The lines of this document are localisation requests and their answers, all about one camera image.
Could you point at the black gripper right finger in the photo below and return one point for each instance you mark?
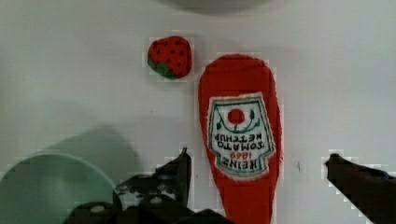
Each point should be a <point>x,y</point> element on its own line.
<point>371,190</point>

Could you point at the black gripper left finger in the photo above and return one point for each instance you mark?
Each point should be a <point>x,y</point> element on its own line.
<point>166,189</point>

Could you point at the red plush ketchup bottle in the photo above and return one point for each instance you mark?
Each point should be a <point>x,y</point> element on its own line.
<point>242,134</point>

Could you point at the plush strawberry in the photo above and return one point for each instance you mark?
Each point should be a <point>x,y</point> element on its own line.
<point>170,57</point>

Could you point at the green mug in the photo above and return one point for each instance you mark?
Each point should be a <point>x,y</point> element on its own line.
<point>44,189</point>

